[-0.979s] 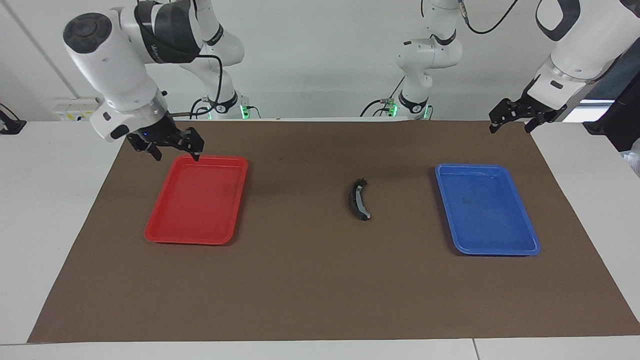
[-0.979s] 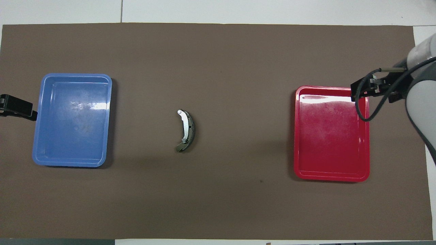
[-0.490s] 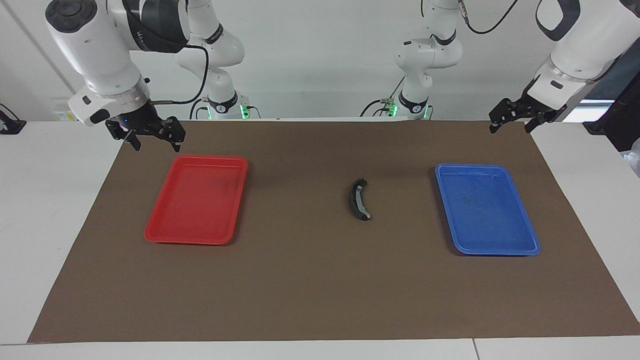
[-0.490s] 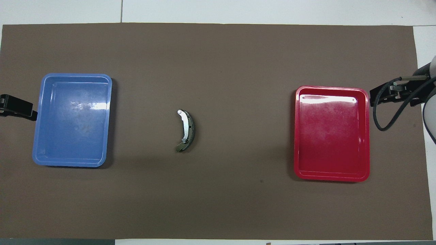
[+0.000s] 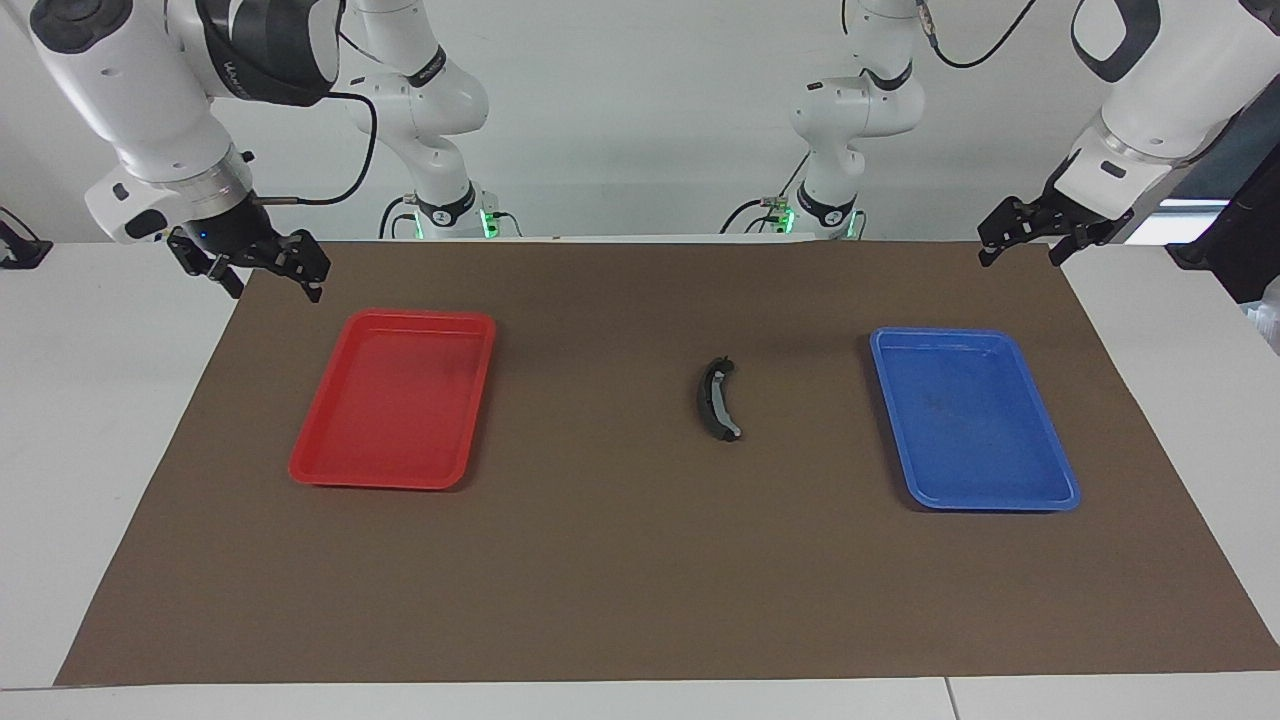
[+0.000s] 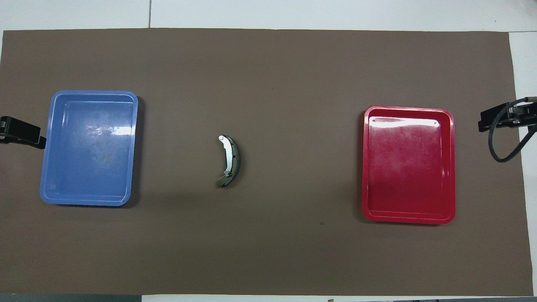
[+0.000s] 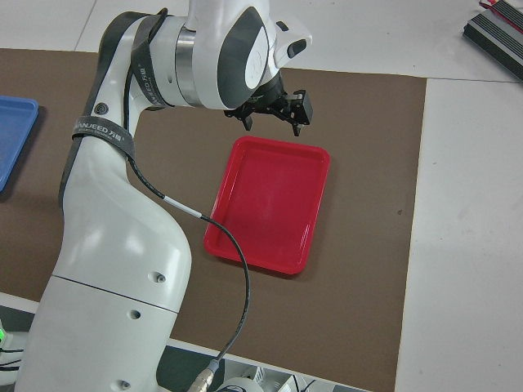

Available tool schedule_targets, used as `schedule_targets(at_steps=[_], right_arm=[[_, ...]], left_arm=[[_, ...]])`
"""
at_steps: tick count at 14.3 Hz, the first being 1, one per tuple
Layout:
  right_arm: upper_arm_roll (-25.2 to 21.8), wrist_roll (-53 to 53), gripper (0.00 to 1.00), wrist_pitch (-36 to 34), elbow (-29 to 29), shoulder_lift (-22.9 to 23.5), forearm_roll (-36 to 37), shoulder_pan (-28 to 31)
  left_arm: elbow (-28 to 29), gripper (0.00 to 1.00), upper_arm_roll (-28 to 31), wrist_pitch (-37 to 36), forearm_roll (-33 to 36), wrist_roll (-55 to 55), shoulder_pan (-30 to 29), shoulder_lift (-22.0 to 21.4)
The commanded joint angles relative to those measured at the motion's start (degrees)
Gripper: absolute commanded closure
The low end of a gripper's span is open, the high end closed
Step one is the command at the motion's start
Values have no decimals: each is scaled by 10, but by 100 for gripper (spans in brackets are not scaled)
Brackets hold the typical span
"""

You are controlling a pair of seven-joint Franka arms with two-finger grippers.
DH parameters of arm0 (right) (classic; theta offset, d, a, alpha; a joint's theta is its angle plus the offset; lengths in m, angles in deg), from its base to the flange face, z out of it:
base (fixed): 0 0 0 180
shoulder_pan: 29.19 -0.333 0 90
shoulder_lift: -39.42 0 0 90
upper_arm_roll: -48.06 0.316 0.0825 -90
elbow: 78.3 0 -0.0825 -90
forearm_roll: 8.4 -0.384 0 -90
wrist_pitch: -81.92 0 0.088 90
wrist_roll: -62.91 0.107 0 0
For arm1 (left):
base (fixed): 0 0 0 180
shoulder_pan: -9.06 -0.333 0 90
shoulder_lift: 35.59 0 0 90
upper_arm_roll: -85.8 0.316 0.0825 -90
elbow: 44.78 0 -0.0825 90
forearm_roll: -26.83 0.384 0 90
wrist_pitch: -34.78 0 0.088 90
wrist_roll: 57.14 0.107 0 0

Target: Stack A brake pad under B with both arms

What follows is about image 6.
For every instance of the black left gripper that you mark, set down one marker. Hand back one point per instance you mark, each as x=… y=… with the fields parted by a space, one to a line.
x=5 y=130

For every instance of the curved brake shoe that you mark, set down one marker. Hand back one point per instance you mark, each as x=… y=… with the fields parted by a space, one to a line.
x=228 y=155

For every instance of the blue plastic tray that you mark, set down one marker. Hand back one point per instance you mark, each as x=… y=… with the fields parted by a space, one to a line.
x=90 y=151

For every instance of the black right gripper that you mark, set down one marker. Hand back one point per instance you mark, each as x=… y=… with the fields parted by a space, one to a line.
x=524 y=115

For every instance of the red plastic tray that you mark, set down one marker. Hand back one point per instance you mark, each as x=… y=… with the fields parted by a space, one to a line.
x=409 y=167

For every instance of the brown table mat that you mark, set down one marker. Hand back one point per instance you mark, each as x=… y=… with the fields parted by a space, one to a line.
x=277 y=84

